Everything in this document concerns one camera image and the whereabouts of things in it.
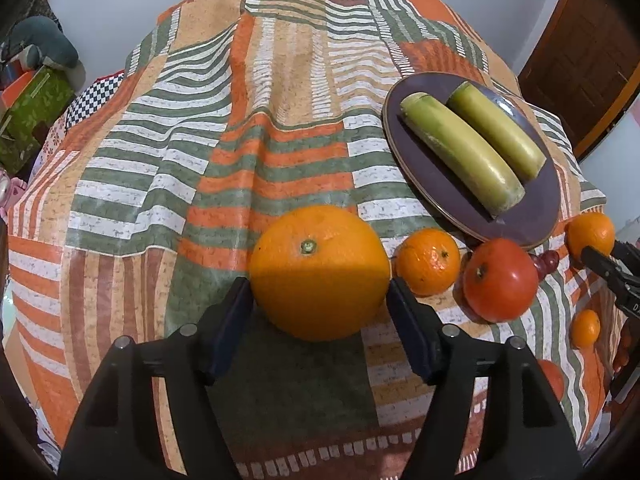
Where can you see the large orange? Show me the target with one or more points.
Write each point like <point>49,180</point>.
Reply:
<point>320,280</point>

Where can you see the dark purple plate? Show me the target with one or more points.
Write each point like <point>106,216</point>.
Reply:
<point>530,205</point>

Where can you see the checkered cloth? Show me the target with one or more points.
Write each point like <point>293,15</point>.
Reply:
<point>95,97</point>

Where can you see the striped patchwork tablecloth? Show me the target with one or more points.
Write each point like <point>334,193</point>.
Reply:
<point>210,135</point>

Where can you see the long green zucchini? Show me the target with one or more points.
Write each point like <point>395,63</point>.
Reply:
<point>460,152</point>

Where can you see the red tomato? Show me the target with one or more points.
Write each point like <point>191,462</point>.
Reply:
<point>500,282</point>

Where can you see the wooden door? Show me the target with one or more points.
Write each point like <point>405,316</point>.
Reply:
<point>580,60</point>

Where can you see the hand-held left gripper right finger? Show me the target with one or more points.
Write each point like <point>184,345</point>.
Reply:
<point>411,327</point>

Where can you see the green patterned box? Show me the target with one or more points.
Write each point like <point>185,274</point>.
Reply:
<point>35,110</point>

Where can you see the pink cloth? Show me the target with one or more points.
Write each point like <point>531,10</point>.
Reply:
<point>10,192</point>

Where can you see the short green zucchini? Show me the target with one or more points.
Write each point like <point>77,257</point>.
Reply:
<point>500,125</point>

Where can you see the red grapes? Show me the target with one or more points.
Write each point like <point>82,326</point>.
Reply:
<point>546,261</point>

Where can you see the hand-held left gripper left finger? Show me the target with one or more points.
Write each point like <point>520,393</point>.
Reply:
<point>231,316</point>

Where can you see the small mandarin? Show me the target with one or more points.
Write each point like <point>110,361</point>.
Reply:
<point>585,329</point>

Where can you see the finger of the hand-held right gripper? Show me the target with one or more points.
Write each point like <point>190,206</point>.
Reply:
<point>612,275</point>

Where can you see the medium mandarin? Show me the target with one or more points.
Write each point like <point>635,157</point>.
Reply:
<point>427,262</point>

